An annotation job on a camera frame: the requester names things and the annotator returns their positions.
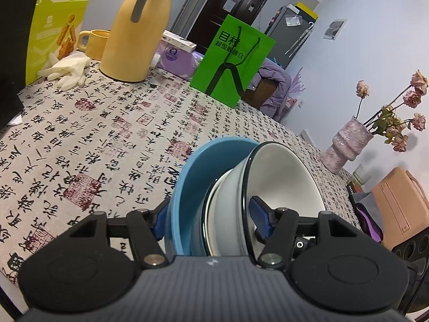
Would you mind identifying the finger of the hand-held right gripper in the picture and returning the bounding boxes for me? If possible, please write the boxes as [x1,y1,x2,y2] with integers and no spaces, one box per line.
[291,236,318,259]

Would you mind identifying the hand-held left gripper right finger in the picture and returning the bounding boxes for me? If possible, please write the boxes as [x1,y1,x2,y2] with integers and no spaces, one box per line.
[249,195,364,269]

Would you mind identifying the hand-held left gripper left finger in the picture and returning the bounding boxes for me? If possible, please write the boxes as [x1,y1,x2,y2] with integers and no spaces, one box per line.
[65,197,172,269]

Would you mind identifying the white bowl black rim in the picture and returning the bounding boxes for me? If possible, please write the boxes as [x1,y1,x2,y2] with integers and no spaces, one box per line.
[201,169,250,257]
[241,141,324,265]

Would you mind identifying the blue bowl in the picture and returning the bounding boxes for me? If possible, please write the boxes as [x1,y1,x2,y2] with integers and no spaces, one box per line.
[164,136,262,257]

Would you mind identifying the pink hard case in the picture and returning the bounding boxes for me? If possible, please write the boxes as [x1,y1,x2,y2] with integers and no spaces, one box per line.
[371,167,429,250]

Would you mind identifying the calligraphy printed tablecloth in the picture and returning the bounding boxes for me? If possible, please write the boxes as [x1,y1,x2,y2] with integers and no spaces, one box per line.
[0,58,396,286]

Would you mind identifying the glass cup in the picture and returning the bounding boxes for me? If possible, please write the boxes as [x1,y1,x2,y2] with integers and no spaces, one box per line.
[351,164,369,188]

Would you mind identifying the pink ribbed vase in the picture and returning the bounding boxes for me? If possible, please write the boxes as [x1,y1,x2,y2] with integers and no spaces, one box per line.
[320,116,374,174]

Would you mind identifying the purple padded jacket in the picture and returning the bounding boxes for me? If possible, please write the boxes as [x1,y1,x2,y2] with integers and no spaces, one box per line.
[246,61,292,121]

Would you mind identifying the wooden chair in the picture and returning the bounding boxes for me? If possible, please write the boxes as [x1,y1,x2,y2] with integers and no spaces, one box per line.
[242,78,280,109]

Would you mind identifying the purple tissue pack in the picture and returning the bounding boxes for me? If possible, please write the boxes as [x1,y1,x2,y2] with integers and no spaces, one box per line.
[154,38,205,78]

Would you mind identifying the green paper bag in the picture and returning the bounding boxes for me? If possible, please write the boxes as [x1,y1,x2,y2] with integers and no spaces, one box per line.
[190,15,276,109]

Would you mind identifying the white rubber gloves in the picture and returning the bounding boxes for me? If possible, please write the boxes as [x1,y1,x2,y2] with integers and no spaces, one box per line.
[37,53,91,91]

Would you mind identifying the yellow thermos jug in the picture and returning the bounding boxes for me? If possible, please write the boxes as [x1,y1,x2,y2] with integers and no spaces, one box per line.
[100,0,183,83]

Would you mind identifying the white flat box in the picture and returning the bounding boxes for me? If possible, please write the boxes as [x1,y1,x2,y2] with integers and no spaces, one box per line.
[162,30,198,52]

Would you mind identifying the white umbrella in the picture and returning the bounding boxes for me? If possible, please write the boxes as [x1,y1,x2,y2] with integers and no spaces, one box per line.
[288,23,314,57]

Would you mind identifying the grey refrigerator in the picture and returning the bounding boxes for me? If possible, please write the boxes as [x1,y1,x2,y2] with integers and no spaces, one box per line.
[265,5,317,68]

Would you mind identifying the yellow mug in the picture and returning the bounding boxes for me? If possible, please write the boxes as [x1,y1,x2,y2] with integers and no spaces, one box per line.
[78,30,111,61]

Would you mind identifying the dark entrance door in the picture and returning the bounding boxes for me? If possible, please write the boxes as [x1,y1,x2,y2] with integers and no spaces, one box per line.
[188,0,269,54]

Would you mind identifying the yellow box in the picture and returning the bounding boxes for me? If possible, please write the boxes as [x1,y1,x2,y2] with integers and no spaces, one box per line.
[295,2,318,19]

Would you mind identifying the yellow-green snack box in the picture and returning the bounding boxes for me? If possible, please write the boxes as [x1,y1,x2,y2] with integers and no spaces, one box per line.
[25,0,89,86]

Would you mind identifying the purple wall sticker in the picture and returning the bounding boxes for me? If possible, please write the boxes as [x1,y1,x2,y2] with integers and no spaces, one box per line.
[290,67,305,94]

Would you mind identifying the wall picture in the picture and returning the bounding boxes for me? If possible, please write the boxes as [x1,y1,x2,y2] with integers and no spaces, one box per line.
[323,19,347,41]

